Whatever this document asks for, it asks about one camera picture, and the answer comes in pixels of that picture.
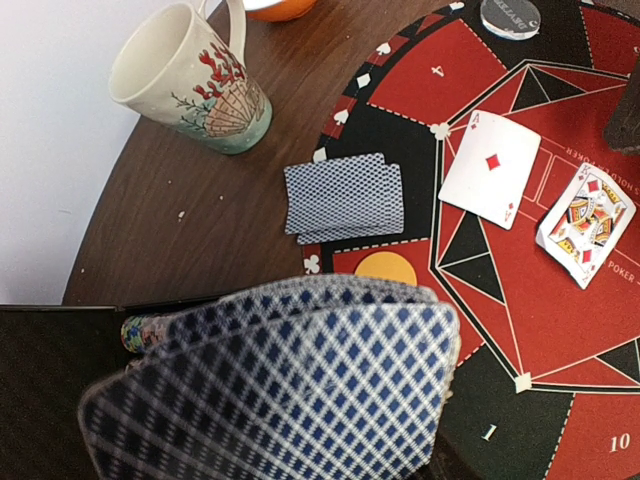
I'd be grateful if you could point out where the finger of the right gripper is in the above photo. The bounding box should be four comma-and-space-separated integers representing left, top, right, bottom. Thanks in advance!
603, 63, 640, 155

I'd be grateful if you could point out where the king of diamonds card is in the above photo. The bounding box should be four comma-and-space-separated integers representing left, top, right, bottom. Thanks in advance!
536, 162, 637, 289

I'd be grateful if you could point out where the ace of diamonds card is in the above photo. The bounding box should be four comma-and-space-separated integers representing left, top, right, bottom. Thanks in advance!
438, 109, 541, 230

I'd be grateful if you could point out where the clear dealer button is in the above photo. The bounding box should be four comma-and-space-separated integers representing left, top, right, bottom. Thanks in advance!
480, 0, 541, 41

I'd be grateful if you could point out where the orange big blind button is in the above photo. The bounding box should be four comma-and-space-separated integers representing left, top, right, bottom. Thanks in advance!
354, 251, 418, 286

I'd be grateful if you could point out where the blue playing card deck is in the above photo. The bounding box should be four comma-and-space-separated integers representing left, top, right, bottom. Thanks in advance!
78, 275, 460, 479

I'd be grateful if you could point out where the round poker mat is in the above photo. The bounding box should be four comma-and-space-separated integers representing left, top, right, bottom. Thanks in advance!
304, 1, 639, 479

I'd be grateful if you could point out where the white orange bowl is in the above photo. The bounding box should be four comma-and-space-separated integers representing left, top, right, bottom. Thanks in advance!
243, 0, 317, 22

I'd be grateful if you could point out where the beige patterned mug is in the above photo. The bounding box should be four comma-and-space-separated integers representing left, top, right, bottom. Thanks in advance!
108, 1, 272, 155

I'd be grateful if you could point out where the black poker chip case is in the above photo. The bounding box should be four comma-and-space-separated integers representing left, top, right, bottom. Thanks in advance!
0, 294, 226, 480

